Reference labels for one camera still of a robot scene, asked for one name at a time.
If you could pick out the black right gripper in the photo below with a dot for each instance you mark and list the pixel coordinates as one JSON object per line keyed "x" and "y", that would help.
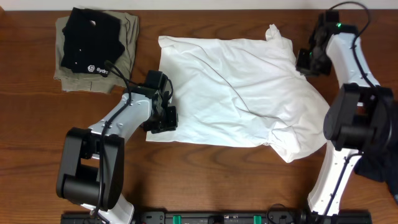
{"x": 302, "y": 66}

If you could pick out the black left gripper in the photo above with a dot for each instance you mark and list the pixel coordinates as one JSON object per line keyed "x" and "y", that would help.
{"x": 166, "y": 119}

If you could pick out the white t-shirt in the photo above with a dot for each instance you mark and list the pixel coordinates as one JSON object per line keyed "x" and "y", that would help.
{"x": 242, "y": 93}

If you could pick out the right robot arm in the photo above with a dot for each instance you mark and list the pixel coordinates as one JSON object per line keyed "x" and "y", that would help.
{"x": 359, "y": 119}

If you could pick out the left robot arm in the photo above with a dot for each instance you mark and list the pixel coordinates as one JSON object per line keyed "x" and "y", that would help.
{"x": 91, "y": 172}

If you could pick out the folded khaki garment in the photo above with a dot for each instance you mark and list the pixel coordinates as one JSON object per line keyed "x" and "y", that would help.
{"x": 94, "y": 82}

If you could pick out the folded black polo shirt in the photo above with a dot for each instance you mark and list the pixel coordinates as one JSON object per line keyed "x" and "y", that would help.
{"x": 91, "y": 39}

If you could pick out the dark crumpled garment pile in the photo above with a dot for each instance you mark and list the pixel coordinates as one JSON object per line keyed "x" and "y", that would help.
{"x": 382, "y": 165}

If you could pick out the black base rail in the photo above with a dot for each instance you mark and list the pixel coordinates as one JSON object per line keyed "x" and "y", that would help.
{"x": 273, "y": 216}

